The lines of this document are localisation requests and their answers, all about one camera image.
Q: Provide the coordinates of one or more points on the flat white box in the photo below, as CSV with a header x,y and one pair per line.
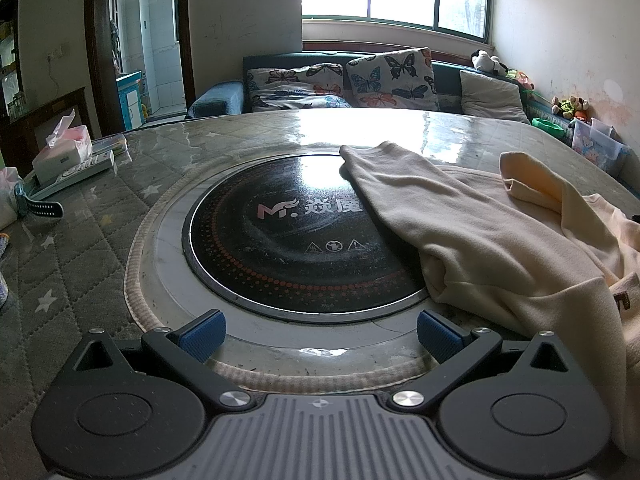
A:
x,y
95,164

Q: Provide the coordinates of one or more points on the green plastic bowl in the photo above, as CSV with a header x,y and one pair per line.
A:
x,y
547,126

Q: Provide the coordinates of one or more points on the dark teal corner sofa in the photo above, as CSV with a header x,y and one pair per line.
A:
x,y
232,98

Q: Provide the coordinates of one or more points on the cream beige sweatshirt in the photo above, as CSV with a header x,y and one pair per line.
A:
x,y
525,250

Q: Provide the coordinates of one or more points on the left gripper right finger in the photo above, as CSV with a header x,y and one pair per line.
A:
x,y
509,408

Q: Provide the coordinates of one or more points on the small plush toys pile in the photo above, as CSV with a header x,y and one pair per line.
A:
x,y
575,107

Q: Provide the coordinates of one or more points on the butterfly pillow standing upright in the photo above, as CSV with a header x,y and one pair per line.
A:
x,y
398,79

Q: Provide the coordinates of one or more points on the clear plastic storage box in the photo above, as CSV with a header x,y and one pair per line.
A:
x,y
603,151

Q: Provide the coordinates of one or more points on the butterfly pillow lying flat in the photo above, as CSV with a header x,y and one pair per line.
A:
x,y
313,86

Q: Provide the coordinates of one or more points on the black round induction cooktop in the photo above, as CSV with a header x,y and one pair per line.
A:
x,y
292,238

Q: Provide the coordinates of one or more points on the plain grey cushion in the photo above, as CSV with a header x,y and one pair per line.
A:
x,y
487,97

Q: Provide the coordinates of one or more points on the light blue small cabinet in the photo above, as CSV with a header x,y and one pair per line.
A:
x,y
128,90

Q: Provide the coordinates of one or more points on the panda plush toy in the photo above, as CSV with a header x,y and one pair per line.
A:
x,y
488,64

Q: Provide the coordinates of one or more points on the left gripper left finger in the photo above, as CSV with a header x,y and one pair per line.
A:
x,y
133,408

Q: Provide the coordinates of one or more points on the pink white tissue pack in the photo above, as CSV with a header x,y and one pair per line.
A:
x,y
66,146

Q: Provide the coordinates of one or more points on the dark wooden cabinet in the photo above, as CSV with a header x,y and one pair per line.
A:
x,y
23,127

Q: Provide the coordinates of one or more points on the grey quilted star tablecloth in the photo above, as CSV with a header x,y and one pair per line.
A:
x,y
67,276

